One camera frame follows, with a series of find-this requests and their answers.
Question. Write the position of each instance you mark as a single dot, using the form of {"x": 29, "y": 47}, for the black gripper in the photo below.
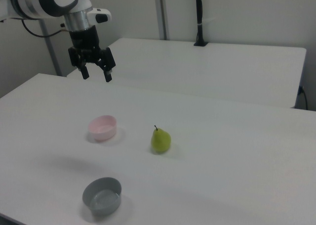
{"x": 84, "y": 40}

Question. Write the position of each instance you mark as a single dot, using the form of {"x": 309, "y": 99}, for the green pear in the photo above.
{"x": 161, "y": 141}

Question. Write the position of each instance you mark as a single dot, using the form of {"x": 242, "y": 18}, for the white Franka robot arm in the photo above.
{"x": 32, "y": 2}

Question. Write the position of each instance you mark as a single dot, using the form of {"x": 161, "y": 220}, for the pink plastic bowl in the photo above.
{"x": 102, "y": 128}

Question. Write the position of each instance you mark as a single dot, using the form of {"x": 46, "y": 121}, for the grey plastic bowl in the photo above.
{"x": 102, "y": 197}

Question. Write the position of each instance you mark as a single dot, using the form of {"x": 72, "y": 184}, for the white side table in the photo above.
{"x": 202, "y": 69}

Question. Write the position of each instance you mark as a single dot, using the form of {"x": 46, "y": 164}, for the black pole with clamp base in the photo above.
{"x": 199, "y": 14}

